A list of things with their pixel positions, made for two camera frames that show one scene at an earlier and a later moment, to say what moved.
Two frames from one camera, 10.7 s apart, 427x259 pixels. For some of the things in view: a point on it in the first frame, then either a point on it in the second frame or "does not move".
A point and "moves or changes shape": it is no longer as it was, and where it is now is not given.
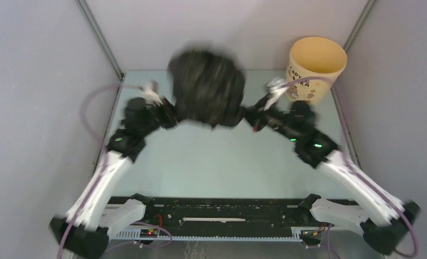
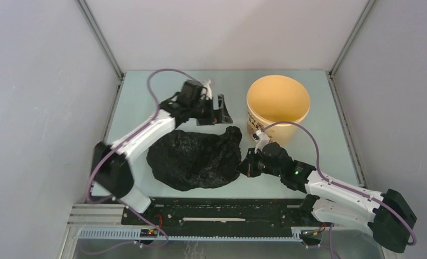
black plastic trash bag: [208, 86] → [184, 161]
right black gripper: [254, 115] → [245, 167]
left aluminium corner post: [100, 37] does not move
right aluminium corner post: [358, 25] does not move
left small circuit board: [150, 233] does not move
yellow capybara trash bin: [311, 57] moves or changes shape
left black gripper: [172, 116] → [213, 116]
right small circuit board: [313, 233] does not move
